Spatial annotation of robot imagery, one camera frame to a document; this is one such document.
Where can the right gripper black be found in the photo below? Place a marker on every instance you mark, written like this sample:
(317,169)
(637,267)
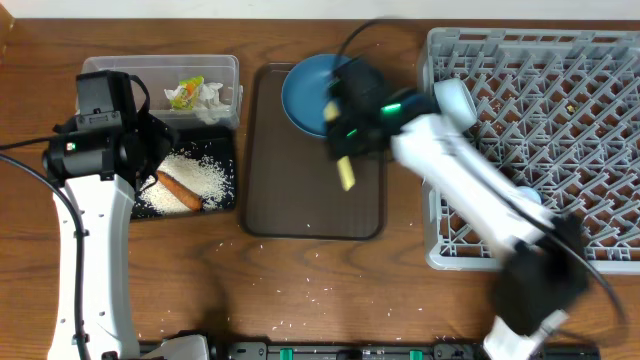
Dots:
(342,145)

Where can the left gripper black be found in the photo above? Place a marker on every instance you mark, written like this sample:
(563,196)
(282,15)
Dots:
(156,132)

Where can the yellow plastic spoon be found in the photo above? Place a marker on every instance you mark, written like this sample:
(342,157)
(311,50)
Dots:
(346,175)

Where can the yellow green snack wrapper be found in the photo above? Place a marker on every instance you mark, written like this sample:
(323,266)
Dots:
(186,94)

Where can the white paper waste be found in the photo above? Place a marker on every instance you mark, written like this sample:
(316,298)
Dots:
(209,106)

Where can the dark blue plate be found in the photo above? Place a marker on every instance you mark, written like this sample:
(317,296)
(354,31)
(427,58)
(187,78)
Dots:
(304,93)

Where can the pile of white rice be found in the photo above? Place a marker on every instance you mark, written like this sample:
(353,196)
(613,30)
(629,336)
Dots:
(211,179)

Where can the orange carrot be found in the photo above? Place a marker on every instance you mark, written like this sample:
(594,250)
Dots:
(187,197)

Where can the light blue small bowl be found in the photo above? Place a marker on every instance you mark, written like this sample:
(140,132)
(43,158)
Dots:
(455,101)

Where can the light blue plastic cup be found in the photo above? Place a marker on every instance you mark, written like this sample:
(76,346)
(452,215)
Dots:
(530,193)

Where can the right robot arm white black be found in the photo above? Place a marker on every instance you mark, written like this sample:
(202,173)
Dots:
(543,268)

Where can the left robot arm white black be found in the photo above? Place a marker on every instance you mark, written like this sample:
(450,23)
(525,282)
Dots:
(96,165)

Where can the black waste tray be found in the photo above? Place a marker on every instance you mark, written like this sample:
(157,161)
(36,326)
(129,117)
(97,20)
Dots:
(215,141)

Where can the clear plastic waste bin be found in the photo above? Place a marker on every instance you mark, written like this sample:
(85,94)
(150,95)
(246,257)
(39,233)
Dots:
(160,72)

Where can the grey dishwasher rack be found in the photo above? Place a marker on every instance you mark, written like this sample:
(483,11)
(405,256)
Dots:
(558,112)

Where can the brown serving tray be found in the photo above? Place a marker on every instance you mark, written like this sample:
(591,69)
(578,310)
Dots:
(291,188)

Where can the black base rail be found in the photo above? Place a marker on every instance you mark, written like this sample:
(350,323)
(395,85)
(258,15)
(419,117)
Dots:
(439,351)

